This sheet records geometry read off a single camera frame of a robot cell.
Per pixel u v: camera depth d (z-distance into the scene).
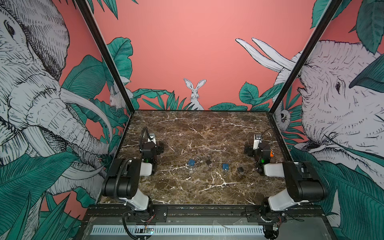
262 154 0.72
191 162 0.92
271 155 0.95
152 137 0.81
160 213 0.73
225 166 0.91
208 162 0.93
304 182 0.46
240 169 0.91
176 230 0.70
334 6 0.69
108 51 0.88
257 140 0.84
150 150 0.71
